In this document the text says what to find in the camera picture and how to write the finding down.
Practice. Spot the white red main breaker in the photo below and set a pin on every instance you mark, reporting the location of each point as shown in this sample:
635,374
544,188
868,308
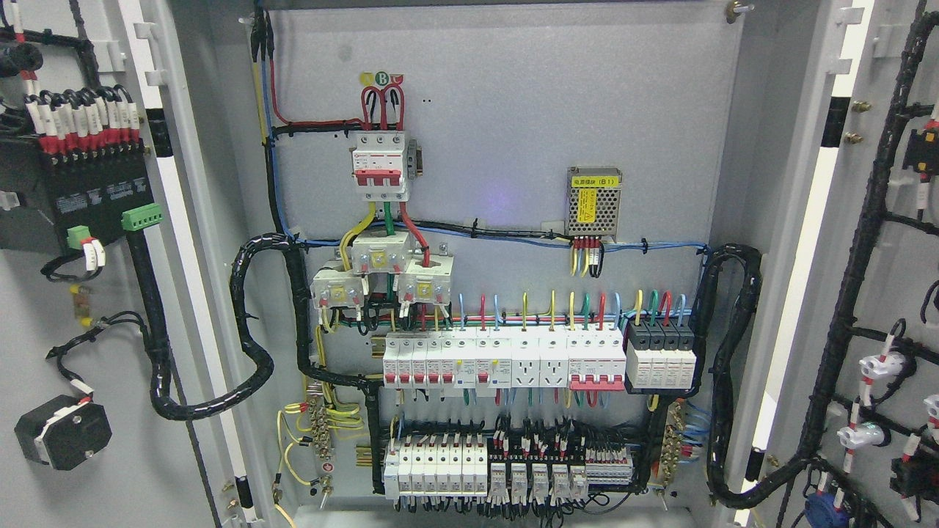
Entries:
383,165

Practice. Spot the lower relay terminal row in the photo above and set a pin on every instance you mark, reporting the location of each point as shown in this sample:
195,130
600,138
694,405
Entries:
508,470

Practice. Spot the white rotary selector switch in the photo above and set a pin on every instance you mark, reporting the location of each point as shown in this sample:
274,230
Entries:
63,432

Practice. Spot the grey cabinet body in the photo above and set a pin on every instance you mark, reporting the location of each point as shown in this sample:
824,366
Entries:
714,112

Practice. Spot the white socket breaker row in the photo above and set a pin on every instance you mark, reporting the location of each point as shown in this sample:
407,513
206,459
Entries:
506,358

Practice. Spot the white current transformers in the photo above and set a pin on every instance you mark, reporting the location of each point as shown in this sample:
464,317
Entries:
379,262

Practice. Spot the black white surge protector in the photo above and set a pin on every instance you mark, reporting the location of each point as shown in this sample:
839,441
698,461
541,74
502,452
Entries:
660,359

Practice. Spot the perforated metal power supply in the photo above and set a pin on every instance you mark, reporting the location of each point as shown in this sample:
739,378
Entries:
594,194

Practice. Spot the black digital power meter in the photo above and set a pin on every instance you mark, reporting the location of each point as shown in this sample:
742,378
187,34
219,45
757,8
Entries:
43,195

